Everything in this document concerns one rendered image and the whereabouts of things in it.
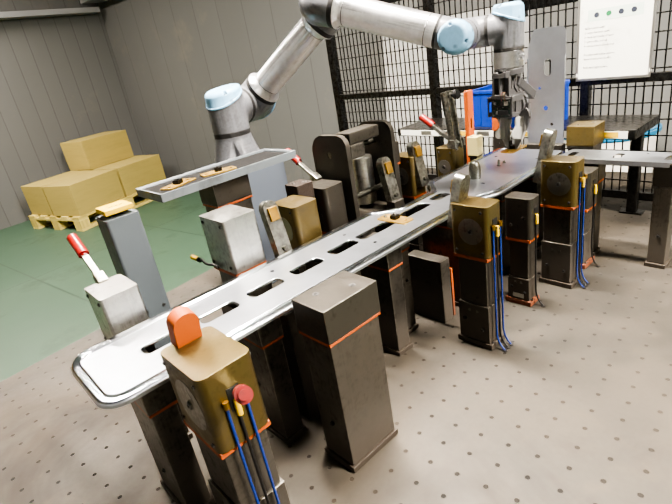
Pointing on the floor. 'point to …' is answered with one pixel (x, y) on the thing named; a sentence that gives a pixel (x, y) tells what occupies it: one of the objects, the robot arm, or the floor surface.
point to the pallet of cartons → (91, 181)
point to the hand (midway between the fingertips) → (513, 143)
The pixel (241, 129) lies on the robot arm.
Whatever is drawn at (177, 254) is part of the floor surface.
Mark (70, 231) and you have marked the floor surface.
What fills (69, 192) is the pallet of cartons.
